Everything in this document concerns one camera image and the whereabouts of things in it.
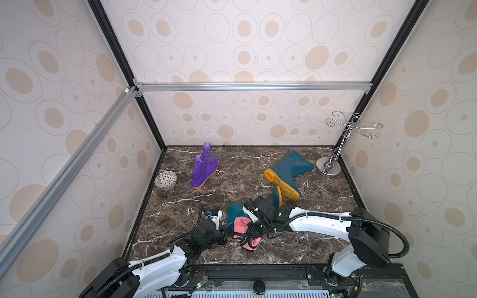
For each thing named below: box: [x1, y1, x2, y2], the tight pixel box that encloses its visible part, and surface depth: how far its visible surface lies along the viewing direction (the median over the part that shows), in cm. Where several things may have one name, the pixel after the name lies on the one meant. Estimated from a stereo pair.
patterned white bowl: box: [154, 170, 178, 189], surface depth 102 cm
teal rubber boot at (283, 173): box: [263, 150, 315, 201], surface depth 103 cm
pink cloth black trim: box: [232, 216, 263, 252], surface depth 81 cm
